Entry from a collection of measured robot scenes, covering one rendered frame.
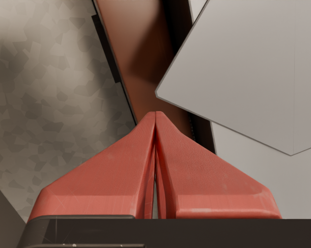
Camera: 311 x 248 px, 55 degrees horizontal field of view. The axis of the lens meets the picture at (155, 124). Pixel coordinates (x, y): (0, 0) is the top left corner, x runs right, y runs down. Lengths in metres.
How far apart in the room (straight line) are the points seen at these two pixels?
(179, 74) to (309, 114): 0.11
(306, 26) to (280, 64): 0.03
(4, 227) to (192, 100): 1.38
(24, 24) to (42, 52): 0.03
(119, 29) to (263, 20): 0.09
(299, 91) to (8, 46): 0.28
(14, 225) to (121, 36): 1.36
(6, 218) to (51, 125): 1.11
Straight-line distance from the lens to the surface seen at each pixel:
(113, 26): 0.20
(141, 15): 0.20
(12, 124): 0.40
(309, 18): 0.21
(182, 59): 0.17
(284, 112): 0.23
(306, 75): 0.22
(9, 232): 1.54
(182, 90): 0.18
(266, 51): 0.20
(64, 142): 0.41
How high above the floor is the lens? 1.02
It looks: 57 degrees down
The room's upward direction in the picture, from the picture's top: 153 degrees clockwise
